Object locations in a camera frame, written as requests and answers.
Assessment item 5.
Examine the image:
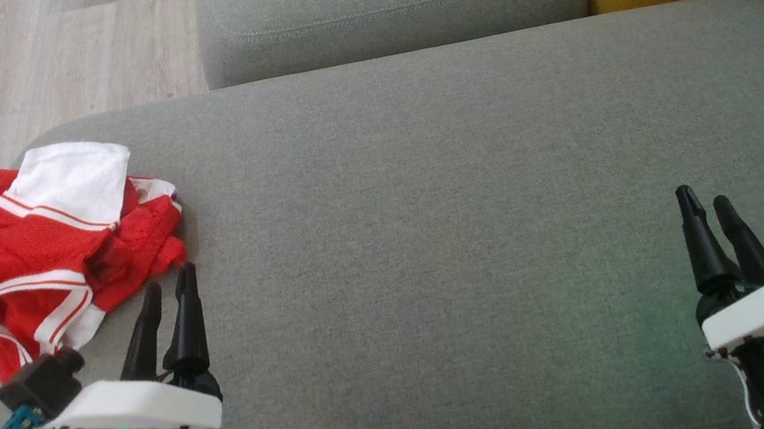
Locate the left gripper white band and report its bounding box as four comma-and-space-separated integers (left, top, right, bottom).
22, 261, 227, 429

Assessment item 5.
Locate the red and white shirt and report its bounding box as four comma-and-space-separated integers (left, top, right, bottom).
71, 171, 197, 315

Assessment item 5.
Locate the red jersey with white sleeves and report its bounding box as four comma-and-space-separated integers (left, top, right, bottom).
0, 133, 166, 383

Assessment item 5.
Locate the large grey sofa ottoman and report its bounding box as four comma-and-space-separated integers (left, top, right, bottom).
0, 0, 764, 429

